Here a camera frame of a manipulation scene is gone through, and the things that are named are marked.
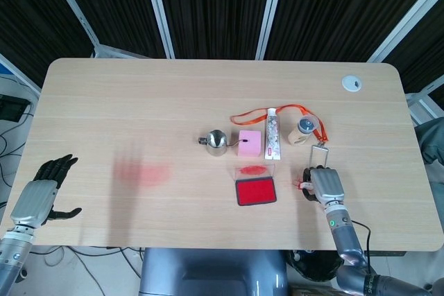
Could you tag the grey fabric bag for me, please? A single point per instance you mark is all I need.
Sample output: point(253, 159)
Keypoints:
point(431, 140)

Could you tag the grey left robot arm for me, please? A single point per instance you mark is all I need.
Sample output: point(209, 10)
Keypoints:
point(12, 258)

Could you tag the clear badge holder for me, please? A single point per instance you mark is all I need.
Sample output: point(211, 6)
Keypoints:
point(318, 157)

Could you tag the white partition frame post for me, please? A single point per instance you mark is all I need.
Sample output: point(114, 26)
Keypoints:
point(71, 5)
point(406, 22)
point(272, 8)
point(157, 8)

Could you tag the red ink pad clear lid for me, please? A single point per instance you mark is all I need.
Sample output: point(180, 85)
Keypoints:
point(255, 192)

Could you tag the black box on floor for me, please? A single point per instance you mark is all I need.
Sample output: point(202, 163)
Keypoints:
point(12, 107)

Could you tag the beige squeeze bottle blue cap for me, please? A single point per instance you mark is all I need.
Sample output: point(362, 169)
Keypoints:
point(299, 134)

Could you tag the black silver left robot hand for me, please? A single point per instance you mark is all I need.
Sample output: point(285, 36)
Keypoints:
point(33, 202)

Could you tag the white floral cream tube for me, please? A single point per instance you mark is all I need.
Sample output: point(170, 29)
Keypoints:
point(272, 136)

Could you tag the black desk control bar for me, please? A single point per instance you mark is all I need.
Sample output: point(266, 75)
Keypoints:
point(386, 253)

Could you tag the stainless steel spouted pitcher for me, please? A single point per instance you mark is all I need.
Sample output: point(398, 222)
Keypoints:
point(215, 143)

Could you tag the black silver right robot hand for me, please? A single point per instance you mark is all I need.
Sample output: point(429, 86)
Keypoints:
point(326, 185)

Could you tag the grey robot torso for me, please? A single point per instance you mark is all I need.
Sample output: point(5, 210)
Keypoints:
point(211, 271)

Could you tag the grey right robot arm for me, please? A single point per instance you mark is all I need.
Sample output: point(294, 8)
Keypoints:
point(347, 240)

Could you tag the pink foam block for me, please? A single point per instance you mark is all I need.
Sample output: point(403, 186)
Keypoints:
point(249, 145)

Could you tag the small white red stamp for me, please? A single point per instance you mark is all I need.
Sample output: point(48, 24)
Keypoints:
point(306, 184)

